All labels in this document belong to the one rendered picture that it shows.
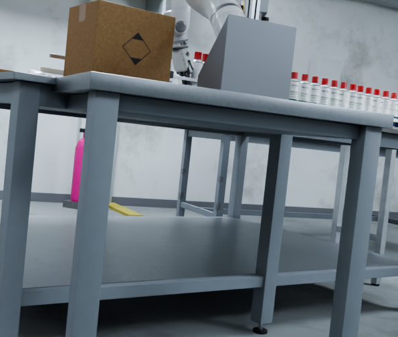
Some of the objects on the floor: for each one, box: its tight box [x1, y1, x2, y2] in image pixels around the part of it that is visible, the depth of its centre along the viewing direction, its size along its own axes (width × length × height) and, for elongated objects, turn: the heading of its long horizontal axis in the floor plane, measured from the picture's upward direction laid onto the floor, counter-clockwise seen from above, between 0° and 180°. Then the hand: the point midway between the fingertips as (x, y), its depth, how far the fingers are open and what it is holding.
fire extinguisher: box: [63, 128, 85, 209], centre depth 540 cm, size 30×31×69 cm
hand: (186, 82), depth 277 cm, fingers closed, pressing on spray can
